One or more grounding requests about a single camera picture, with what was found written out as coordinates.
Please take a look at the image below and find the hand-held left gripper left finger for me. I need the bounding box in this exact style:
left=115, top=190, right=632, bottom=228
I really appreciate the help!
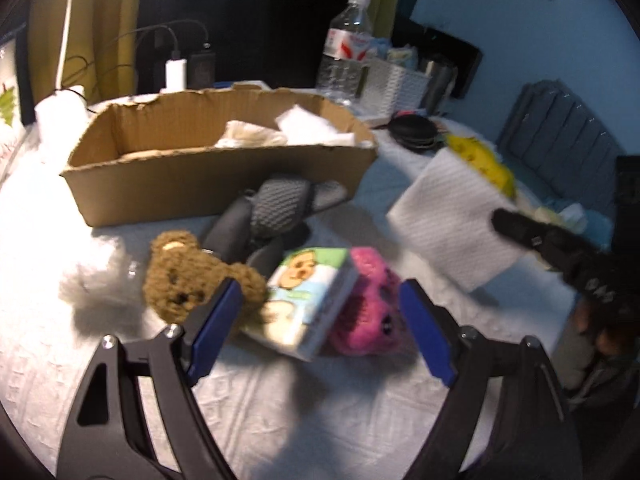
left=55, top=277, right=246, bottom=480

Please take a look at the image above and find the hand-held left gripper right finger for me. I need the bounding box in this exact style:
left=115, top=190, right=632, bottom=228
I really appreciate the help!
left=399, top=278, right=584, bottom=480

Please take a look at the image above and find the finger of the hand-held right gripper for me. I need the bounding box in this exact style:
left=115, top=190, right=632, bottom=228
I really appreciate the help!
left=491, top=208, right=568, bottom=272

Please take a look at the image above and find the white paper towel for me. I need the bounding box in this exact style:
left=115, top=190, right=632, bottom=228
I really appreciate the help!
left=386, top=147, right=527, bottom=294

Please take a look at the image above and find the brown cardboard box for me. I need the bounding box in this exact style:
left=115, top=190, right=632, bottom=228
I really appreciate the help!
left=59, top=84, right=380, bottom=229

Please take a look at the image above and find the printed soft cloth book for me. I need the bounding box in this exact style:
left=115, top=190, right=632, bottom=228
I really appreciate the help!
left=240, top=247, right=359, bottom=362

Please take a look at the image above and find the pale crumpled cloth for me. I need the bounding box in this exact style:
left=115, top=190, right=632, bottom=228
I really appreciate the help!
left=519, top=194, right=589, bottom=234

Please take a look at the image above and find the pink plush toy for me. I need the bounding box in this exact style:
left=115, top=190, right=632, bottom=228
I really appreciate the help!
left=327, top=246, right=419, bottom=357

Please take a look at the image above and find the brown teddy bear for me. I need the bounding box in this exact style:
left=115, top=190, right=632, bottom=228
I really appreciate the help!
left=142, top=230, right=269, bottom=325

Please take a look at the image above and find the yellow cloth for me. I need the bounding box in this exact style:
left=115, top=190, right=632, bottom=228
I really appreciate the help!
left=444, top=134, right=516, bottom=199

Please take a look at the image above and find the grey padded headboard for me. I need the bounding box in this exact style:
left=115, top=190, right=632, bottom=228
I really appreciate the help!
left=497, top=79, right=626, bottom=222

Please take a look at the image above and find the white textured tablecloth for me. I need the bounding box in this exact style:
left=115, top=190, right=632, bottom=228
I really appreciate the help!
left=0, top=80, right=581, bottom=480

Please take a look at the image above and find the white fluffy plush toy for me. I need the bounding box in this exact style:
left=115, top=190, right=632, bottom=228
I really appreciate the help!
left=58, top=237, right=151, bottom=314

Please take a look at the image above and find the grey slipper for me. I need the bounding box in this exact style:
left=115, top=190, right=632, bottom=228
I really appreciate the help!
left=249, top=174, right=349, bottom=239

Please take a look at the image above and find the black round case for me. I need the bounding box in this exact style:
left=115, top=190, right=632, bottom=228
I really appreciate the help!
left=387, top=113, right=439, bottom=151

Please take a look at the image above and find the dark metal cup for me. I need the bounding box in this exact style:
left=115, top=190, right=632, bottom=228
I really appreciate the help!
left=420, top=54, right=459, bottom=116

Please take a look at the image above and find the cream cloth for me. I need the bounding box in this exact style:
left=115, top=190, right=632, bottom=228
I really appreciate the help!
left=215, top=120, right=289, bottom=150

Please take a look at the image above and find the white woven basket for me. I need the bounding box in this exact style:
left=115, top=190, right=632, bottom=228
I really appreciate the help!
left=358, top=57, right=432, bottom=116

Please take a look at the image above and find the blue packet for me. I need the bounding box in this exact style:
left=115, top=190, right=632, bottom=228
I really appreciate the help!
left=372, top=37, right=419, bottom=69

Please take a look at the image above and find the white crumpled cloth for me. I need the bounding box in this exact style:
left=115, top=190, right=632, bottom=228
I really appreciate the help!
left=274, top=104, right=374, bottom=149

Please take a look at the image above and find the white charger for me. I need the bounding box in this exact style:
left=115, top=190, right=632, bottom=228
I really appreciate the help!
left=164, top=58, right=189, bottom=92

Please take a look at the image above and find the clear plastic water bottle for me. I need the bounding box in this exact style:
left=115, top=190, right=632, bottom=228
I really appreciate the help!
left=315, top=0, right=375, bottom=106

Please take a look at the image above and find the black power adapter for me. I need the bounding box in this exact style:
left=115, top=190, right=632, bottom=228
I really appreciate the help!
left=185, top=42, right=217, bottom=89

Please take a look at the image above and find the white tissue roll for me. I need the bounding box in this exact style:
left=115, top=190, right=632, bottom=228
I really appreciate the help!
left=34, top=88, right=91, bottom=137

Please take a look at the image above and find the white lamp pole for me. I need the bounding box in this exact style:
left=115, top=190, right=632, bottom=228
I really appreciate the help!
left=53, top=0, right=81, bottom=94

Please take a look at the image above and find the yellow curtain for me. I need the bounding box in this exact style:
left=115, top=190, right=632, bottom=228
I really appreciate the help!
left=27, top=0, right=147, bottom=107

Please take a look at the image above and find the black wall panel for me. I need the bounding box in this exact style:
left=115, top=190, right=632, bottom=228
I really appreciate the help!
left=410, top=19, right=484, bottom=100

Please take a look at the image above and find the black cable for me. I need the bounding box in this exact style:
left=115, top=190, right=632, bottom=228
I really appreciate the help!
left=64, top=19, right=211, bottom=97

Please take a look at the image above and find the leaf print wall poster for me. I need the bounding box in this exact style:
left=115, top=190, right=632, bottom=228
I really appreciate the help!
left=0, top=35, right=24, bottom=132

